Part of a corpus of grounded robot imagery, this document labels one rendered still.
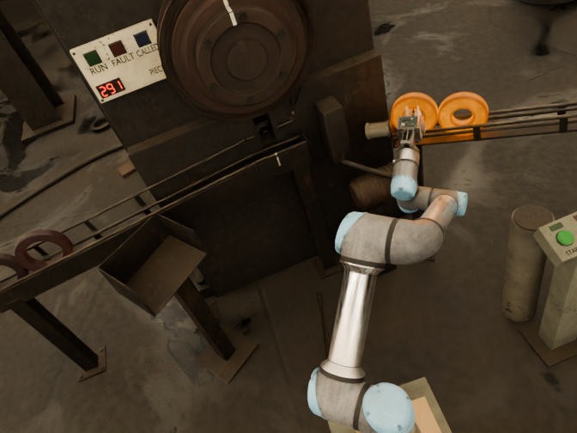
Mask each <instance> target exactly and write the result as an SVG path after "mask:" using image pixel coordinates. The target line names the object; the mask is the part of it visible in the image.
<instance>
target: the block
mask: <svg viewBox="0 0 577 433"><path fill-rule="evenodd" d="M314 107H315V111H316V114H317V118H318V122H319V129H320V132H321V136H322V139H323V143H324V146H325V153H326V154H327V155H328V156H329V158H330V159H331V161H332V162H333V164H335V165H337V164H339V163H341V162H340V154H341V153H344V154H345V160H349V159H351V158H352V153H351V148H350V144H349V136H348V132H347V126H346V122H345V117H344V113H343V107H342V106H341V105H340V104H339V102H338V101H337V100H336V99H335V97H334V96H329V97H326V98H324V99H322V100H320V101H316V102H315V103H314Z"/></svg>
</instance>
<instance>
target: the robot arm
mask: <svg viewBox="0 0 577 433"><path fill-rule="evenodd" d="M413 113H415V114H414V115H415V116H412V114H413ZM397 131H398V140H399V141H400V146H398V148H397V153H396V155H395V160H393V161H392V162H393V163H394V167H393V173H392V182H391V195H392V196H393V197H394V198H395V199H396V200H397V203H398V206H399V208H400V209H401V210H402V211H403V212H406V213H412V212H416V211H417V210H425V212H424V213H423V214H422V216H421V217H420V218H417V219H416V220H414V221H412V220H406V219H399V218H395V217H389V216H380V215H375V214H369V213H368V212H364V213H363V212H355V211H354V212H350V213H349V214H348V215H347V216H346V217H345V218H344V219H343V220H342V222H341V224H340V226H339V228H338V231H337V236H336V240H335V244H336V245H335V249H336V251H337V252H338V253H340V254H341V258H340V262H341V263H342V265H343V267H344V272H343V281H342V285H341V289H340V295H339V299H338V305H337V313H336V318H335V322H334V327H333V332H332V337H331V346H330V350H329V355H328V358H327V359H326V360H324V361H323V362H322V363H321V364H320V367H318V368H316V369H315V370H314V371H313V373H312V375H311V380H310V381H309V385H308V391H307V400H308V404H309V407H310V409H311V411H312V412H313V413H314V414H316V415H318V416H321V417H322V418H323V419H325V420H331V421H332V422H335V423H338V424H341V425H343V426H346V427H349V428H351V429H353V430H357V431H360V432H362V433H421V431H420V429H419V427H418V425H417V423H416V422H415V411H414V407H413V405H412V403H411V400H410V398H409V396H408V395H407V393H406V392H405V391H404V390H403V389H402V388H400V387H398V386H396V385H394V384H391V383H385V382H383V383H379V384H377V385H372V384H369V383H366V382H364V378H365V372H364V370H363V369H362V367H361V359H362V354H363V349H364V344H365V340H366V335H367V326H368V322H369V316H370V312H371V307H372V302H373V298H374V289H375V285H376V279H377V275H378V274H379V273H380V272H382V271H384V270H385V266H386V263H388V264H393V265H411V264H415V263H418V262H421V261H423V260H425V259H427V258H429V257H431V256H432V255H434V254H435V253H436V252H437V251H438V250H439V249H440V247H441V246H442V244H443V242H444V239H445V234H444V233H445V231H446V228H447V227H448V225H449V223H450V222H451V221H452V218H453V217H454V216H463V215H464V214H465V211H466V207H467V202H468V195H467V193H465V192H458V191H450V190H444V189H437V188H431V187H425V186H418V184H417V172H418V166H419V158H420V155H419V149H418V148H417V147H416V144H417V143H420V142H421V141H422V136H425V131H426V124H425V122H424V120H423V118H422V114H421V111H420V110H419V107H418V106H417V109H415V108H412V109H410V110H409V108H408V107H407V106H406V108H405V115H404V116H400V117H399V116H398V127H397Z"/></svg>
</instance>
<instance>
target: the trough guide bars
mask: <svg viewBox="0 0 577 433"><path fill-rule="evenodd" d="M575 105H577V101H570V102H563V103H556V104H549V105H542V106H534V107H520V108H513V109H505V110H498V111H490V112H489V115H493V114H501V113H512V114H504V115H497V116H489V117H488V120H491V119H506V118H514V117H522V116H530V115H538V114H546V113H557V115H555V116H547V117H539V118H531V119H516V120H508V121H500V122H491V123H483V124H475V125H461V126H452V127H444V128H436V129H428V130H426V131H425V133H430V132H438V131H449V132H441V133H433V134H425V136H422V138H425V137H442V136H451V135H459V134H468V133H473V135H474V141H482V140H481V132H486V131H502V130H511V129H519V128H527V127H536V126H545V125H559V133H567V132H568V124H570V123H577V119H568V118H577V113H571V114H566V112H569V111H577V107H567V106H575ZM553 107H558V108H557V109H550V110H542V111H535V112H527V113H515V112H523V111H530V110H538V109H545V108H553ZM471 116H472V113H469V114H461V115H454V117H455V118H456V119H462V118H470V117H471ZM552 119H559V120H557V121H549V122H540V123H531V124H523V125H511V124H519V123H527V122H536V121H544V120H552ZM495 125H507V126H499V127H490V128H482V129H480V127H487V126H495ZM470 128H473V130H465V131H454V130H462V129H470ZM392 136H393V137H394V138H393V141H399V140H398V137H396V136H398V133H392ZM399 144H400V141H399Z"/></svg>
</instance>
